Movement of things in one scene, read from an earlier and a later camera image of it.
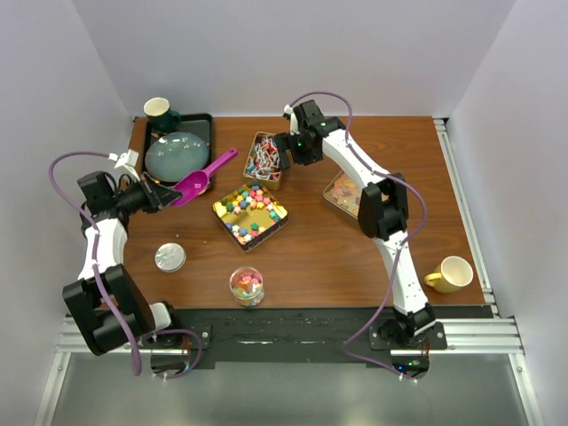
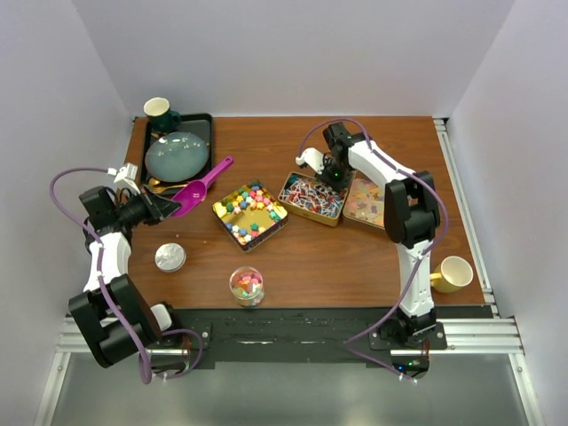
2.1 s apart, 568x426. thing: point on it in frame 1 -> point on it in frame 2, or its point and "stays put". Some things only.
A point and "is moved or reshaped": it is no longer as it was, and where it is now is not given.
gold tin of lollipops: (263, 164) -> (311, 198)
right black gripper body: (300, 152) -> (339, 176)
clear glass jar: (246, 286) stays put
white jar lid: (170, 257) stays put
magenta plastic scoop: (194, 184) is moved or reshaped
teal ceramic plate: (175, 156) stays put
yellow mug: (451, 274) stays put
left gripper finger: (168, 197) -> (166, 207)
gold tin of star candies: (248, 215) stays put
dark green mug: (161, 116) stays put
